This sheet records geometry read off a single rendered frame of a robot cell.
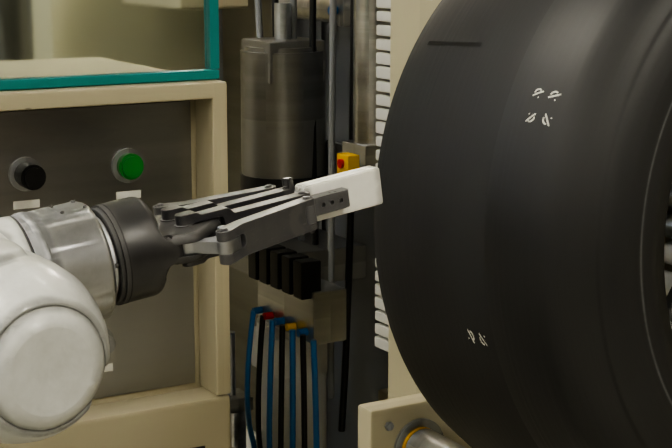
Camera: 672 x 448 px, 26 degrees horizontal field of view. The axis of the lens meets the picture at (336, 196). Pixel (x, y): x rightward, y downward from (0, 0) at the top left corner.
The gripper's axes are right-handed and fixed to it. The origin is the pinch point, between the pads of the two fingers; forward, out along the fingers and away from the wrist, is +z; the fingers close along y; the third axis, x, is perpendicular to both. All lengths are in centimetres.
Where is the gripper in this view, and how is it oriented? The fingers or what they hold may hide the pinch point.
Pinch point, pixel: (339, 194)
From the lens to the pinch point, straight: 114.8
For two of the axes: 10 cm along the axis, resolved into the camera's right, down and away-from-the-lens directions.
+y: -5.0, -1.5, 8.5
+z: 8.6, -2.3, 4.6
